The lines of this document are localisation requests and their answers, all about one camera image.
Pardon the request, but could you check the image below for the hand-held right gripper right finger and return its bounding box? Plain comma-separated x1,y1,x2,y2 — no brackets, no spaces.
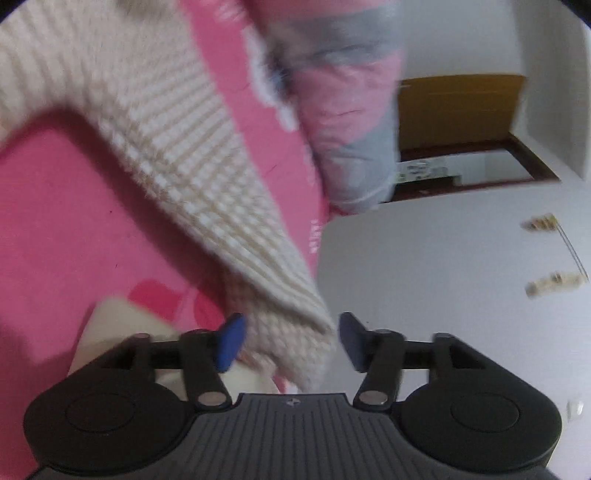
339,312,485,409

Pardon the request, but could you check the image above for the pink floral bed blanket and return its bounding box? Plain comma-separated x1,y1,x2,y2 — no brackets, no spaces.
0,0,335,480

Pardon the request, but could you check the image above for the beige white checked knit sweater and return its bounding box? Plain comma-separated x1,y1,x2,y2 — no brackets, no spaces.
0,0,339,394

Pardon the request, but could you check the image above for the pink grey rolled quilt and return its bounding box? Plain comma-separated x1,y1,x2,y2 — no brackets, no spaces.
242,0,408,216

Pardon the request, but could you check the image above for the brown wooden door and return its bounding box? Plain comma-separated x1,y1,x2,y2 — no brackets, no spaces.
397,74,528,162

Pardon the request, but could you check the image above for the folded beige garment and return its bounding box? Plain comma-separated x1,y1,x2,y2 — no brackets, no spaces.
68,295,280,394

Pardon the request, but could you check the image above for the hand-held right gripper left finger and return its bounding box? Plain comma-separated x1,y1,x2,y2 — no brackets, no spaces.
99,313,246,411

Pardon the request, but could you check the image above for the wall hook strip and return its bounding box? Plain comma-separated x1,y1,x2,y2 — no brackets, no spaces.
521,213,560,234
525,271,588,300

